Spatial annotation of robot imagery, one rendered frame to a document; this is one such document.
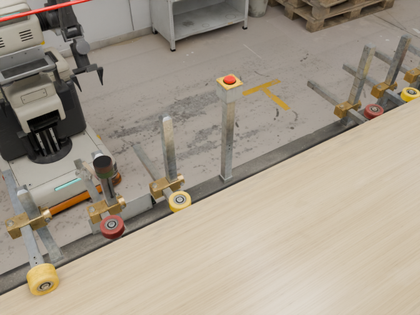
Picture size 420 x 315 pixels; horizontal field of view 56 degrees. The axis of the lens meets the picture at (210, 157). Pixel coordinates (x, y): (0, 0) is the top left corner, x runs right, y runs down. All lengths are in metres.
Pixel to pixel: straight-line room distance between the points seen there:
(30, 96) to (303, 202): 1.42
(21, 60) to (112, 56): 2.09
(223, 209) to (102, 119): 2.04
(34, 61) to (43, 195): 0.82
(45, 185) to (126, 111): 1.10
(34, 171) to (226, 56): 2.16
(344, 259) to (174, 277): 0.54
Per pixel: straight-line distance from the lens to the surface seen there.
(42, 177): 2.54
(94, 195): 1.56
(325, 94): 2.12
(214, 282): 1.26
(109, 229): 1.40
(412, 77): 2.36
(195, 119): 3.16
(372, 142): 1.77
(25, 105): 2.19
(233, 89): 1.40
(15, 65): 2.05
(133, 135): 3.07
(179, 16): 4.37
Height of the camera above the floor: 2.02
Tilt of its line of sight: 45 degrees down
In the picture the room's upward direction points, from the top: straight up
